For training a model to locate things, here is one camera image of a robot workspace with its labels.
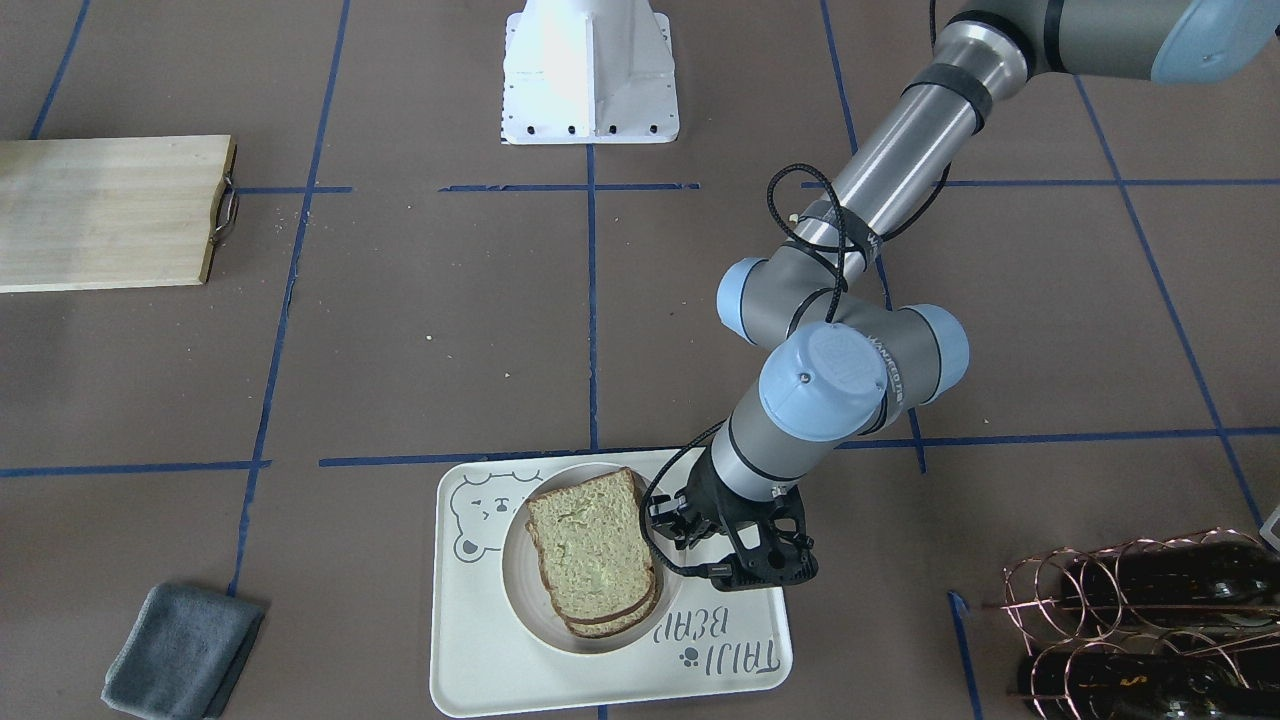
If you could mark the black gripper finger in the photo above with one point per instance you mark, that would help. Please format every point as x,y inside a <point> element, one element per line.
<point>676,521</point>

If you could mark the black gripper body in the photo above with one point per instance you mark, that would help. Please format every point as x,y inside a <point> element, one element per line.
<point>707,499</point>

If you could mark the bread slice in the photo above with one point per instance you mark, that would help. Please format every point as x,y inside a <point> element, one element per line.
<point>617,625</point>
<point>593,558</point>

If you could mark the white bowl plate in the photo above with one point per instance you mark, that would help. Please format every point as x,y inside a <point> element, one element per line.
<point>531,603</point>

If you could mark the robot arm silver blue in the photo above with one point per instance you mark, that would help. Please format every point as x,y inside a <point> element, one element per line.
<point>839,368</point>

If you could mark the cream bear tray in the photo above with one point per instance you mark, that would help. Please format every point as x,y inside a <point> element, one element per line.
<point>483,662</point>

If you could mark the green wine bottle front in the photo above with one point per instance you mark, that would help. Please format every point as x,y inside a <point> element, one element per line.
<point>1099,682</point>

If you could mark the green wine bottle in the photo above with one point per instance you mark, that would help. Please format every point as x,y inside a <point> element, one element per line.
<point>1221,583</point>
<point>1099,682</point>

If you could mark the green wine bottle middle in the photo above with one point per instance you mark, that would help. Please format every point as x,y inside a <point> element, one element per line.
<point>1221,583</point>

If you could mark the grey folded cloth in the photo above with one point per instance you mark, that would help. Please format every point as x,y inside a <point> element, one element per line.
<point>185,654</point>

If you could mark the wooden cutting board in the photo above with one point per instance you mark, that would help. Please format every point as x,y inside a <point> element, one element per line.
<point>111,213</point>

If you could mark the copper wire bottle rack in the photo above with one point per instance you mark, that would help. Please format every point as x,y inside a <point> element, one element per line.
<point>1031,601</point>

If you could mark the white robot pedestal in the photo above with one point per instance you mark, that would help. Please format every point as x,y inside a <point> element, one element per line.
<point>578,72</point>

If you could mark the white wire cup rack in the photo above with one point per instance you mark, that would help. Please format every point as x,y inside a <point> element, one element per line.
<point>1269,530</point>

